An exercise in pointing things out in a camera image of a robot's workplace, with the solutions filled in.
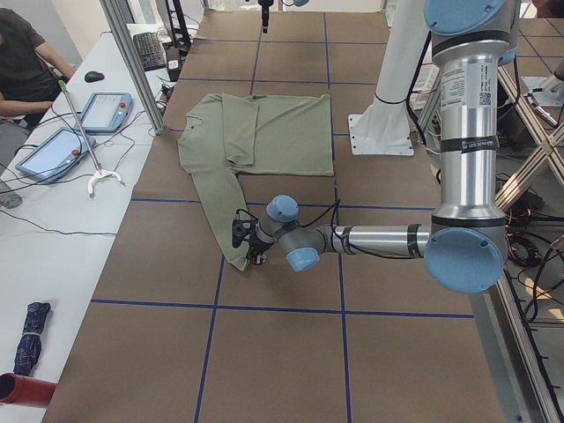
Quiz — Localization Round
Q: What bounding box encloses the blue teach pendant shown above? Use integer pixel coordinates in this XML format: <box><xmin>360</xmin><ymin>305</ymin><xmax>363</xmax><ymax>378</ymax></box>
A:
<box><xmin>79</xmin><ymin>93</ymin><xmax>133</xmax><ymax>135</ymax></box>
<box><xmin>15</xmin><ymin>128</ymin><xmax>89</xmax><ymax>182</ymax></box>

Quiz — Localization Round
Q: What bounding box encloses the far blue teach pendant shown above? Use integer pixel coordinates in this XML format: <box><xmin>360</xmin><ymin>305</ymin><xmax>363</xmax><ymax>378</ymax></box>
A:
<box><xmin>79</xmin><ymin>93</ymin><xmax>133</xmax><ymax>135</ymax></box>

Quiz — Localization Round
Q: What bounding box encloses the reacher grabber stick tool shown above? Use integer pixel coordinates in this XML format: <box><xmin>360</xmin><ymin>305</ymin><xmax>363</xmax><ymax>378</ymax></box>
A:
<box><xmin>57</xmin><ymin>79</ymin><xmax>125</xmax><ymax>198</ymax></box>

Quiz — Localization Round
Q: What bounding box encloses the black computer mouse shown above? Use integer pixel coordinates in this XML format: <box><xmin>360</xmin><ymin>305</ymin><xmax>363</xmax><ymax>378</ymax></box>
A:
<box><xmin>84</xmin><ymin>70</ymin><xmax>105</xmax><ymax>83</ymax></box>

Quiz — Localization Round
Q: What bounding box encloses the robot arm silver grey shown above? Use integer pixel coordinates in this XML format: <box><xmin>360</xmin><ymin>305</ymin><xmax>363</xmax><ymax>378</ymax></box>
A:
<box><xmin>232</xmin><ymin>1</ymin><xmax>520</xmax><ymax>294</ymax></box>
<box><xmin>257</xmin><ymin>0</ymin><xmax>308</xmax><ymax>33</ymax></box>

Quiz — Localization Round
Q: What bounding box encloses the folded dark blue umbrella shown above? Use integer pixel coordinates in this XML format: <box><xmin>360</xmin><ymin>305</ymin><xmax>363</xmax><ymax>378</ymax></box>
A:
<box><xmin>12</xmin><ymin>302</ymin><xmax>51</xmax><ymax>376</ymax></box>

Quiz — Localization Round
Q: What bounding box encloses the red cylinder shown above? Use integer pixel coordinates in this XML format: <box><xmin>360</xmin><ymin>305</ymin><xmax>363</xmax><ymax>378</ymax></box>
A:
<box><xmin>1</xmin><ymin>373</ymin><xmax>57</xmax><ymax>408</ymax></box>

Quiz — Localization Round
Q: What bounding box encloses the aluminium frame post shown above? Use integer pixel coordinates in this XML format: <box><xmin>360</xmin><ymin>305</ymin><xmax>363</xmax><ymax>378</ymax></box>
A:
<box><xmin>100</xmin><ymin>0</ymin><xmax>165</xmax><ymax>135</ymax></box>

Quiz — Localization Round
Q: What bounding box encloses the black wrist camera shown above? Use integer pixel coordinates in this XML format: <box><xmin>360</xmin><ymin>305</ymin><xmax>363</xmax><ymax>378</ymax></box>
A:
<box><xmin>232</xmin><ymin>219</ymin><xmax>248</xmax><ymax>249</ymax></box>

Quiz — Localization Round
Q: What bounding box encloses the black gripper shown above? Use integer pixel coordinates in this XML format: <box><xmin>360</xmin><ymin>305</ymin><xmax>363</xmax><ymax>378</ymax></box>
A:
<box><xmin>246</xmin><ymin>230</ymin><xmax>268</xmax><ymax>265</ymax></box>
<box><xmin>258</xmin><ymin>0</ymin><xmax>271</xmax><ymax>33</ymax></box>

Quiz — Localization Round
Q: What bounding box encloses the black keyboard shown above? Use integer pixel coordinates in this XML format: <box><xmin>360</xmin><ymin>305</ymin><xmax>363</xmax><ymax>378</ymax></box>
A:
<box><xmin>132</xmin><ymin>32</ymin><xmax>167</xmax><ymax>71</ymax></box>

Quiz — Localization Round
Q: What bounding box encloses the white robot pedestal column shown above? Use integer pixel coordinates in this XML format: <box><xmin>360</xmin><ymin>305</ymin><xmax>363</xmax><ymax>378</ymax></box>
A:
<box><xmin>348</xmin><ymin>0</ymin><xmax>429</xmax><ymax>156</ymax></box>

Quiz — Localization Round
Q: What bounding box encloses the olive green long-sleeve shirt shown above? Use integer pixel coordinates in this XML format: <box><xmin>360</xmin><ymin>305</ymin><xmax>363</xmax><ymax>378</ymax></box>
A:
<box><xmin>178</xmin><ymin>93</ymin><xmax>334</xmax><ymax>271</ymax></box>

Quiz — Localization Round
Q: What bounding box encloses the near blue teach pendant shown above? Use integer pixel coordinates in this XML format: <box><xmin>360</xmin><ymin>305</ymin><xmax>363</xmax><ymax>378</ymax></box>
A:
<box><xmin>15</xmin><ymin>128</ymin><xmax>89</xmax><ymax>182</ymax></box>

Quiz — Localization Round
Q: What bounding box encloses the seated person dark shirt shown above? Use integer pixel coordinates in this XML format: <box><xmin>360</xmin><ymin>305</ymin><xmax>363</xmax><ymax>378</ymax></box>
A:
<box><xmin>1</xmin><ymin>8</ymin><xmax>75</xmax><ymax>126</ymax></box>

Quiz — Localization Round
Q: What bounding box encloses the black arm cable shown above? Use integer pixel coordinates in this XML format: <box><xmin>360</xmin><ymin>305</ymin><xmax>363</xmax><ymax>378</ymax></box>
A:
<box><xmin>233</xmin><ymin>198</ymin><xmax>424</xmax><ymax>259</ymax></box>

